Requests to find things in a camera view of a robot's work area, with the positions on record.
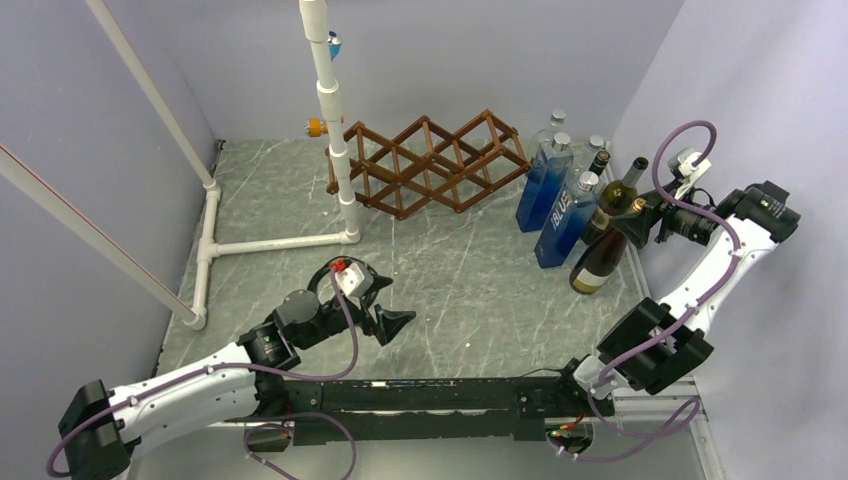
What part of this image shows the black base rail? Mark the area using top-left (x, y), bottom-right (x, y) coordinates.
top-left (239, 376), bottom-right (587, 446)

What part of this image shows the brown wooden wine rack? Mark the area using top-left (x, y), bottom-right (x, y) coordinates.
top-left (344, 109), bottom-right (530, 220)

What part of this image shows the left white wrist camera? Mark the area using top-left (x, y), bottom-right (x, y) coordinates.
top-left (330, 259), bottom-right (374, 299)

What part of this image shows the dark green wine bottle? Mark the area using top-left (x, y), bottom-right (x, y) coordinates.
top-left (580, 157), bottom-right (649, 245)

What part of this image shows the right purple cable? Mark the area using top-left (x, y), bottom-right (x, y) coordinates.
top-left (546, 119), bottom-right (743, 464)

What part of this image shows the coiled black cable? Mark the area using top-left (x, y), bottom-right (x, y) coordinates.
top-left (305, 256), bottom-right (372, 299)

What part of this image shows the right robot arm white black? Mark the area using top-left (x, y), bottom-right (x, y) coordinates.
top-left (550, 181), bottom-right (800, 415)

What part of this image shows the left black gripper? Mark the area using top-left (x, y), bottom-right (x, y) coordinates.
top-left (298, 273), bottom-right (415, 349)

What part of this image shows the white pvc pipe frame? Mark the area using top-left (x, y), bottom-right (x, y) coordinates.
top-left (86, 1), bottom-right (361, 331)

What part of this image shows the clear square glass bottle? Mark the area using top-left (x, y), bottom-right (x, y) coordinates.
top-left (573, 135), bottom-right (607, 179)

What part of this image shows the clear bottle red label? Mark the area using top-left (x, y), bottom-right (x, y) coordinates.
top-left (525, 109), bottom-right (567, 157)

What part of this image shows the dark bottle gold cap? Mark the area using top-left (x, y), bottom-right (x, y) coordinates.
top-left (569, 218), bottom-right (629, 295)

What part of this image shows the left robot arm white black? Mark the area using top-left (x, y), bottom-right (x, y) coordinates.
top-left (45, 256), bottom-right (416, 479)

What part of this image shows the blue glass bottle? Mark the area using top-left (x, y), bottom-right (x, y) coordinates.
top-left (515, 132), bottom-right (574, 233)
top-left (534, 171), bottom-right (600, 269)

